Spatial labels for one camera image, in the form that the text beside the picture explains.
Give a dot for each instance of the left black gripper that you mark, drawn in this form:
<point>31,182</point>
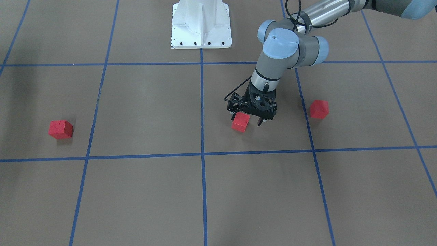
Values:
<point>236,102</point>

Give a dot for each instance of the red block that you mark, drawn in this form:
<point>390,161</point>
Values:
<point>60,129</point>
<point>319,109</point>

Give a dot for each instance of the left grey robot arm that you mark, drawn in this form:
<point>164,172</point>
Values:
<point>287,44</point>

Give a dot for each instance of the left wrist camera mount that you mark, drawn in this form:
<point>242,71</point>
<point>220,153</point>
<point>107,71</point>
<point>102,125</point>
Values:
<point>236,103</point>

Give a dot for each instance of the white pedestal base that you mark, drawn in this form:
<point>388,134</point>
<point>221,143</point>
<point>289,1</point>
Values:
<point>201,24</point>

